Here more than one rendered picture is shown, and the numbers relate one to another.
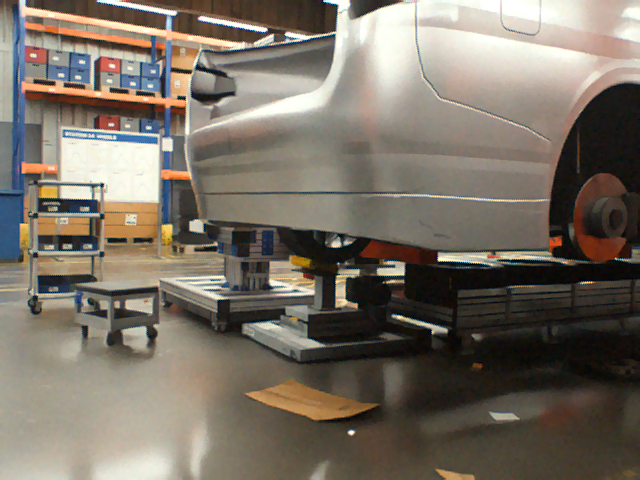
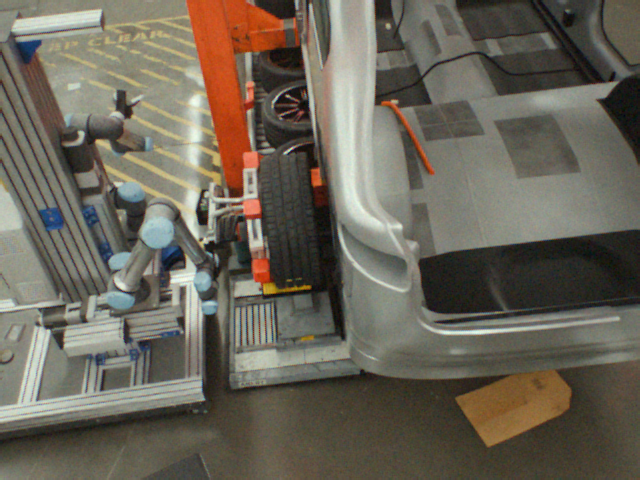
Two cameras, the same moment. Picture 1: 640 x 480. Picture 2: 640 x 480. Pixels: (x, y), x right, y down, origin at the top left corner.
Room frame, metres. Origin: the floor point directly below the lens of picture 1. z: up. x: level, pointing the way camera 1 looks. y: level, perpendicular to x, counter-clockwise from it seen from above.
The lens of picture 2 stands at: (2.65, 2.11, 3.09)
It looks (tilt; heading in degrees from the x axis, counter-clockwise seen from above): 44 degrees down; 299
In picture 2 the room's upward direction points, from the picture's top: 6 degrees counter-clockwise
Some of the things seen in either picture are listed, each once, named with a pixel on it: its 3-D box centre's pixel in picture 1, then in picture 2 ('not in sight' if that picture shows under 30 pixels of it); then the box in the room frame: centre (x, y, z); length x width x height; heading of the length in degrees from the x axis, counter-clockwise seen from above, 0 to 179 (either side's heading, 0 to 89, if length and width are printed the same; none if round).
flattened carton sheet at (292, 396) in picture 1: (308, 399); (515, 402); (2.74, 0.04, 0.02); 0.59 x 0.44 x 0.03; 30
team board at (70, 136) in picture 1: (111, 193); not in sight; (9.32, 3.08, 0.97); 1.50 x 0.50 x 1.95; 121
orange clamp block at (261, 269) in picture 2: not in sight; (261, 270); (3.94, 0.32, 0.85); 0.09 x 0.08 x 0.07; 120
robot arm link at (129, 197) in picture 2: not in sight; (131, 197); (4.71, 0.21, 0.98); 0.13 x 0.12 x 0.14; 17
